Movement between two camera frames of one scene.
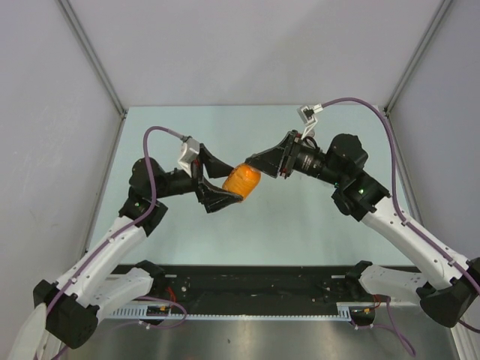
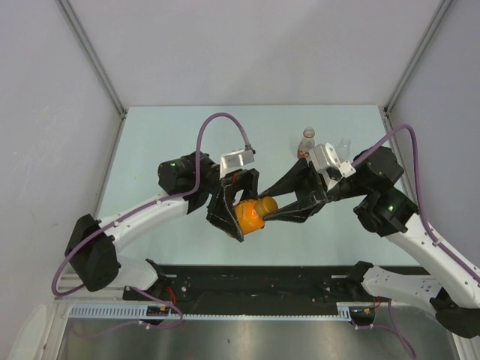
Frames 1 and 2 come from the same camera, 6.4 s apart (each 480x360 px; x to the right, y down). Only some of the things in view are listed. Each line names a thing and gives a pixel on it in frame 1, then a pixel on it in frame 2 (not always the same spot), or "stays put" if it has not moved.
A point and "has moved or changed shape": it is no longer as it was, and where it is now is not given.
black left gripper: (213, 197) to (221, 212)
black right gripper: (269, 161) to (292, 183)
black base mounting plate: (261, 290) stays put
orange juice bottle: (242, 180) has moved or changed shape
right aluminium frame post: (442, 10) stays put
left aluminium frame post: (69, 13) stays put
